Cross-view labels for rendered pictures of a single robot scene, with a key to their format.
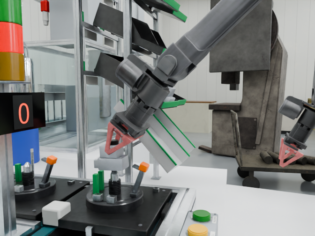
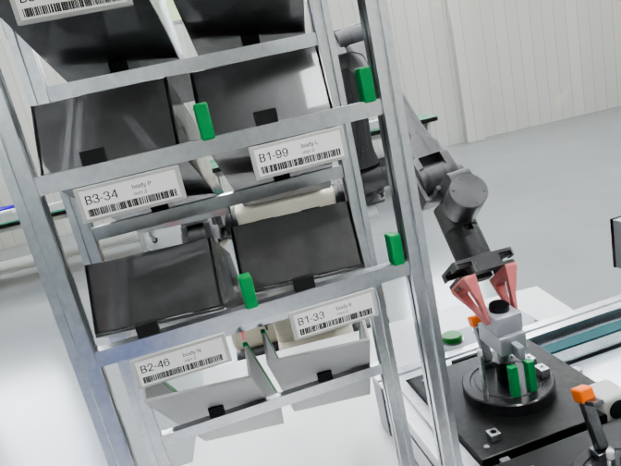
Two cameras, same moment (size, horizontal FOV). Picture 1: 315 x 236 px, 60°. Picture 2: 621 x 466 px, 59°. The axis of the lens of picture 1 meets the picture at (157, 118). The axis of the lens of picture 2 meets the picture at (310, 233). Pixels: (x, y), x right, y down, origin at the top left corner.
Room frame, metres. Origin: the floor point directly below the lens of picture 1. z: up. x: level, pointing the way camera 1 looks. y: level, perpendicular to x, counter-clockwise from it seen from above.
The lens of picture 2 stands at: (1.22, 0.68, 1.50)
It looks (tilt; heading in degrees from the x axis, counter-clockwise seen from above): 15 degrees down; 244
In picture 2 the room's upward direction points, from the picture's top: 12 degrees counter-clockwise
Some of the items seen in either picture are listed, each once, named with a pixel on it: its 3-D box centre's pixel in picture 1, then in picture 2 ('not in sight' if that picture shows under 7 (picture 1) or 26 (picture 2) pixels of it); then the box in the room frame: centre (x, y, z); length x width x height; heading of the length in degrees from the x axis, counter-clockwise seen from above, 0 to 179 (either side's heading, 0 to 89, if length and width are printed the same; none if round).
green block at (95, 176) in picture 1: (95, 183); (529, 374); (0.65, 0.15, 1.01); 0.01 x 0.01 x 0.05; 75
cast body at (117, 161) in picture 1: (109, 154); (504, 326); (0.66, 0.12, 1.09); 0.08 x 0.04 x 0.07; 74
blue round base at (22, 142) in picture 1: (23, 137); not in sight; (1.44, 0.72, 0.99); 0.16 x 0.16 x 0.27
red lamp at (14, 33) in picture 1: (7, 39); not in sight; (0.50, 0.27, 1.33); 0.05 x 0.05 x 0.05
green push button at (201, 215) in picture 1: (201, 217); (452, 338); (0.58, -0.10, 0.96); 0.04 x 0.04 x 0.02
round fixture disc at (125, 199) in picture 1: (115, 197); (507, 385); (0.65, 0.11, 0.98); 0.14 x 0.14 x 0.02
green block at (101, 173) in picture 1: (101, 180); (514, 381); (0.68, 0.14, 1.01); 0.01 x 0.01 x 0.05; 75
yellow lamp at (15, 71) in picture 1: (9, 67); not in sight; (0.50, 0.27, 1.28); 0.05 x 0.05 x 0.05
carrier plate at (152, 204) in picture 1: (115, 204); (508, 395); (0.65, 0.11, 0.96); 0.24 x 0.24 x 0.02; 75
